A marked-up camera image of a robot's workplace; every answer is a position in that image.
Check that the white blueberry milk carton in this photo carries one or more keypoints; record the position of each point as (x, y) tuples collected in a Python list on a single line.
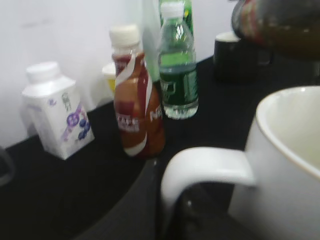
[(54, 105)]

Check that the cola bottle red label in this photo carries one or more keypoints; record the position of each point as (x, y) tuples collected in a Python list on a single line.
[(288, 27)]

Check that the black ceramic mug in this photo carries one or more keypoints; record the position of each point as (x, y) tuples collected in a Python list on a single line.
[(236, 60)]

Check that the brown Nescafe coffee bottle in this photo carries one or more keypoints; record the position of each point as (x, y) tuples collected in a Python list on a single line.
[(136, 101)]

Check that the white ceramic mug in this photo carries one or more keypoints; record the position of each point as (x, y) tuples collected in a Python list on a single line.
[(276, 176)]

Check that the green Sprite bottle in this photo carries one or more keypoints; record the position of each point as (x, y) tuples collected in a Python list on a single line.
[(188, 13)]

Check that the clear water bottle green label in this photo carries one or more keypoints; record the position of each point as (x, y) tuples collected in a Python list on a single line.
[(177, 63)]

